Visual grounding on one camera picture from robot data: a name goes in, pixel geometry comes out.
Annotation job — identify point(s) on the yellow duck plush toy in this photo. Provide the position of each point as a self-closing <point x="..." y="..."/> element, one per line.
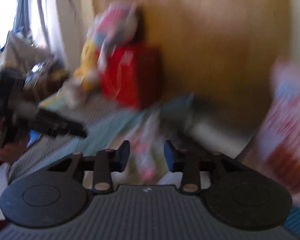
<point x="87" y="74"/>

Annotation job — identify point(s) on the black cardboard box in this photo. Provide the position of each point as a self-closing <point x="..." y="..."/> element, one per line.
<point x="213" y="127"/>

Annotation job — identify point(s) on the red gift box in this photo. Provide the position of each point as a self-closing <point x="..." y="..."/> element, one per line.
<point x="134" y="76"/>

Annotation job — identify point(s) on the pink slim snack box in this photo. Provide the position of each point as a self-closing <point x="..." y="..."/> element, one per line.
<point x="141" y="140"/>

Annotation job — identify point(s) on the person's left hand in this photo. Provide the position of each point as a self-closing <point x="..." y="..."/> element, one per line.
<point x="12" y="151"/>

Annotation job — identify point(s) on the pink blue plush toy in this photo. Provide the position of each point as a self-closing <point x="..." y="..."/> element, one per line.
<point x="117" y="25"/>

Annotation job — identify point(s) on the wooden headboard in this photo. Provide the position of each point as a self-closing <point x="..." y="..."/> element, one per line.
<point x="220" y="50"/>

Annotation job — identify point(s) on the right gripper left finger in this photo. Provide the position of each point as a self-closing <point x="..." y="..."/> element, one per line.
<point x="105" y="163"/>

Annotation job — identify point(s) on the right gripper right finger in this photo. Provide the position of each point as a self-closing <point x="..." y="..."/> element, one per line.
<point x="186" y="163"/>

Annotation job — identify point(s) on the large pink snack bag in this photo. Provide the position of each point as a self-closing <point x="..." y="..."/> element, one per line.
<point x="278" y="140"/>

